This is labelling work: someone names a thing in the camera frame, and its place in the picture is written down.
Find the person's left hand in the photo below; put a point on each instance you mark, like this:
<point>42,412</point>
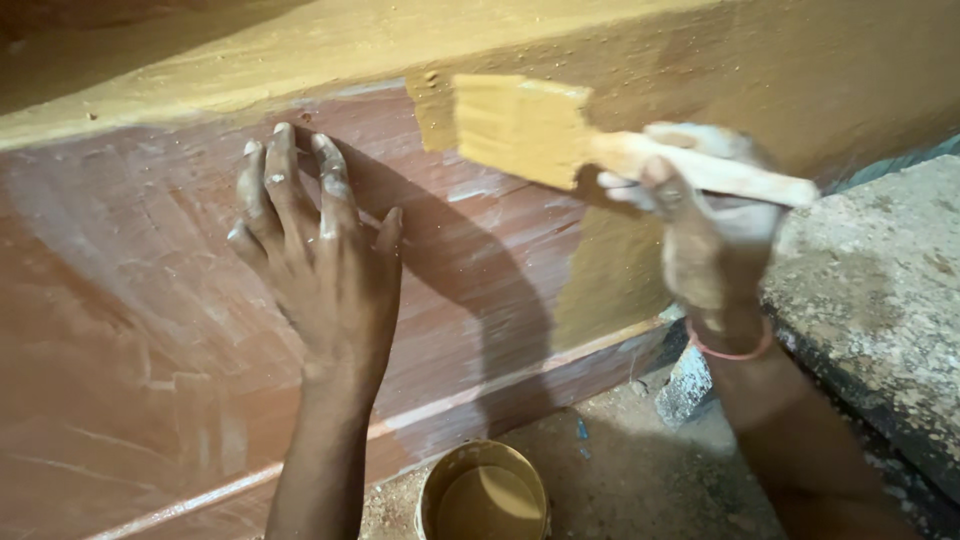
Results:
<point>330,277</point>

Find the person's right hand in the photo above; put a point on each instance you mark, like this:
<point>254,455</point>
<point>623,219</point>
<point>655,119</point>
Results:
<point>712,240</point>

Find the paint-covered paintbrush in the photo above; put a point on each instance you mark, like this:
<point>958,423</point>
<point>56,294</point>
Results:
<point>525,131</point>

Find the pink wrist band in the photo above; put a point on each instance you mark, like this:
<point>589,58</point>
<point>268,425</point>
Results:
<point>731,351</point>

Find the small grey stone block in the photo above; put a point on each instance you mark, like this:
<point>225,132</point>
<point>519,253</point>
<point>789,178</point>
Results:
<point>682,386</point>

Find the speckled stone slab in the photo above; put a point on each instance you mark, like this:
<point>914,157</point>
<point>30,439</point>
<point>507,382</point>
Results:
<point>870,300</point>

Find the paint can with ochre paint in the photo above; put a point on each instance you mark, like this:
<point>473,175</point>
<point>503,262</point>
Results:
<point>484,491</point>

